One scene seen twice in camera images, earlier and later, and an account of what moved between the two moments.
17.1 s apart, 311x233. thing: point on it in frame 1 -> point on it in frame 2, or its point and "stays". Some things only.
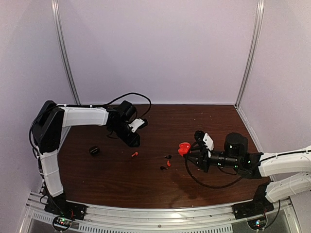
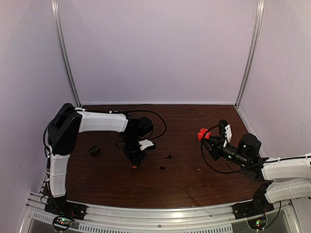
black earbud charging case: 94,150 stays
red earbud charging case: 184,147 -> 201,133
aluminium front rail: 219,219 stays
